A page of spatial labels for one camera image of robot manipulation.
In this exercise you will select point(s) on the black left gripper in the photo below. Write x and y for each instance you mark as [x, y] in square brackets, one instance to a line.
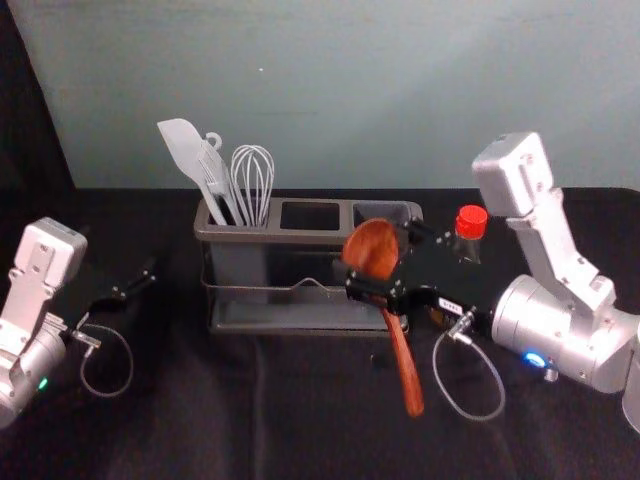
[92, 317]

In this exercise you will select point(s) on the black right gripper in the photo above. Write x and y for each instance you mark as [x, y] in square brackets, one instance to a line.
[445, 277]

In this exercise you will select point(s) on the black hanging cloth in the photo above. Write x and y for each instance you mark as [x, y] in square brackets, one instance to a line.
[22, 125]

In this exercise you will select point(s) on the brown wooden spoon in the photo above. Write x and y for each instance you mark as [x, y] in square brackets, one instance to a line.
[372, 247]

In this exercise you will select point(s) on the grey utensil rack, steel bars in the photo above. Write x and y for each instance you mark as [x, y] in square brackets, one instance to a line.
[240, 260]

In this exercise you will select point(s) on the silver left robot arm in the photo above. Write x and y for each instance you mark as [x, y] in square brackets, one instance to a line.
[35, 310]

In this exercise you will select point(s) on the clear bottle with red cap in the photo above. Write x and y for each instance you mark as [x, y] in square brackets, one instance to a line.
[471, 221]

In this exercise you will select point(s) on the black table cloth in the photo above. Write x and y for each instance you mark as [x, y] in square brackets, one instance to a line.
[310, 430]

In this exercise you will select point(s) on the grey plastic spatula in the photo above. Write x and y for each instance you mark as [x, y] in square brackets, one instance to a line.
[181, 142]

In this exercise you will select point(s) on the grey slotted turner with hook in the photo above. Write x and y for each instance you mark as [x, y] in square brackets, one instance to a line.
[216, 167]

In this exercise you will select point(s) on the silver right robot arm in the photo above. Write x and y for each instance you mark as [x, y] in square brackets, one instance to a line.
[550, 320]

